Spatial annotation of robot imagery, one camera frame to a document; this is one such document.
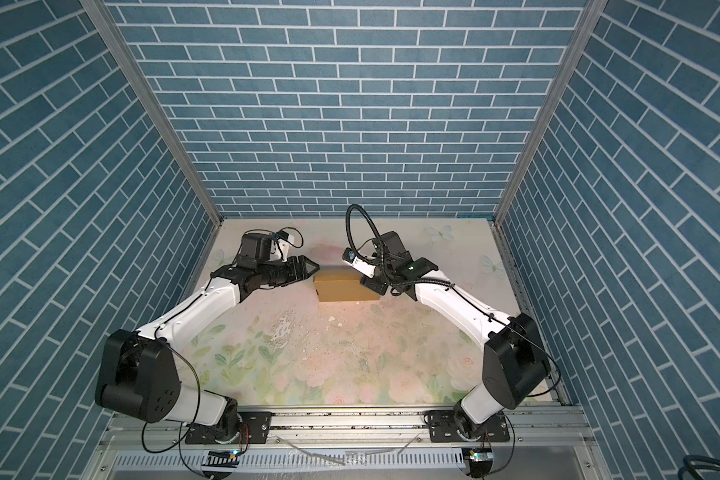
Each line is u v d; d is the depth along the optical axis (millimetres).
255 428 738
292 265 754
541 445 764
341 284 868
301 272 764
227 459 722
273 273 722
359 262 721
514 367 432
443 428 733
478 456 737
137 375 426
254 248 667
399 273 609
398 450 710
